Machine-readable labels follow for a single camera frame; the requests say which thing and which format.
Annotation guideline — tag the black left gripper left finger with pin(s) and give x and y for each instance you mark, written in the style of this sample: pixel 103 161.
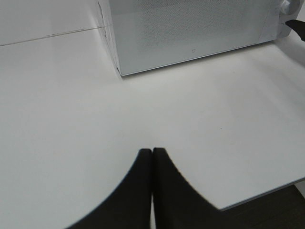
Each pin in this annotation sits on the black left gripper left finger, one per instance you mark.
pixel 129 205

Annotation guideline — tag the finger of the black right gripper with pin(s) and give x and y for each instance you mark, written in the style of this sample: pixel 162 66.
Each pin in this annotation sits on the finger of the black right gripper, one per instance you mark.
pixel 298 27

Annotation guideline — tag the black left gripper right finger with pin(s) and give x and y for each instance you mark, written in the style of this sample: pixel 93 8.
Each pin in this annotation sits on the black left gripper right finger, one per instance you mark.
pixel 177 205

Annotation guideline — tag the white microwave knob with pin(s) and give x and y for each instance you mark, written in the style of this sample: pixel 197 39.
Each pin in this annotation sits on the white microwave knob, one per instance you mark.
pixel 290 7

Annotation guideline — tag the white microwave door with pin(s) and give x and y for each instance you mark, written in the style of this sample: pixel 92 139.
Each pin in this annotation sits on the white microwave door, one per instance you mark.
pixel 190 35

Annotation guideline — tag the white microwave oven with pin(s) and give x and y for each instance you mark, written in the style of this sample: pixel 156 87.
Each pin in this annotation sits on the white microwave oven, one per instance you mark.
pixel 190 31

